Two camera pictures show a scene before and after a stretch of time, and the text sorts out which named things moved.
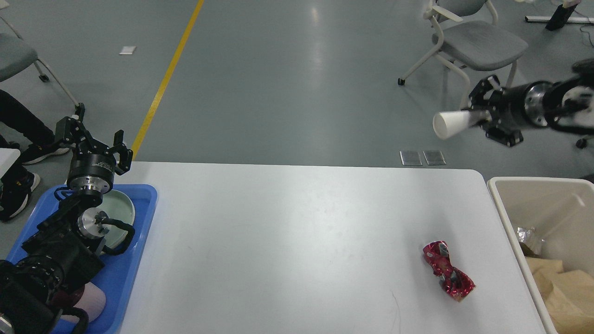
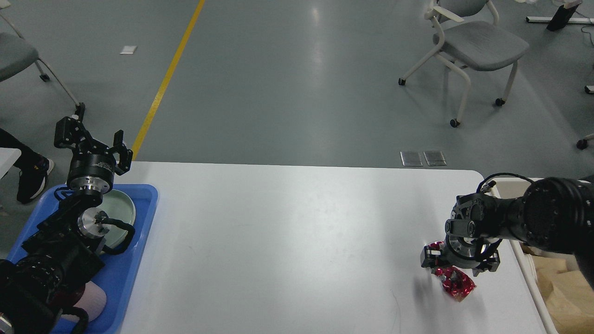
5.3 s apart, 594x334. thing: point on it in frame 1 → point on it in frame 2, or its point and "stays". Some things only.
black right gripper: x=522 y=102 → x=460 y=252
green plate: x=118 y=205 stays
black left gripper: x=92 y=173 stays
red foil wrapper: x=455 y=282 stays
